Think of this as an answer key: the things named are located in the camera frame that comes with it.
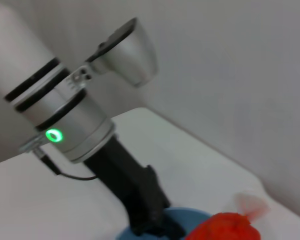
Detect blue bowl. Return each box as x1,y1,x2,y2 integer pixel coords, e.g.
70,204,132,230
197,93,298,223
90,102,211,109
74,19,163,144
114,206,211,240

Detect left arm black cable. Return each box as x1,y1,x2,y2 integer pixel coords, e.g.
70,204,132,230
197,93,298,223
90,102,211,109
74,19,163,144
32,146,99,181

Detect orange striped bread loaf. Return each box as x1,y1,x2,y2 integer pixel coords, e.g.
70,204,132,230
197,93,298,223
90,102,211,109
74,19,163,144
222,191,269,224

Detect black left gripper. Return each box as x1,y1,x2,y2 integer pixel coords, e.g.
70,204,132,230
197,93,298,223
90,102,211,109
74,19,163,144
82,134,186,238

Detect orange toy fruit with stem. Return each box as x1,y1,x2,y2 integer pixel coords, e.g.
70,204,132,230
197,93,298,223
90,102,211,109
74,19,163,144
184,211,261,240

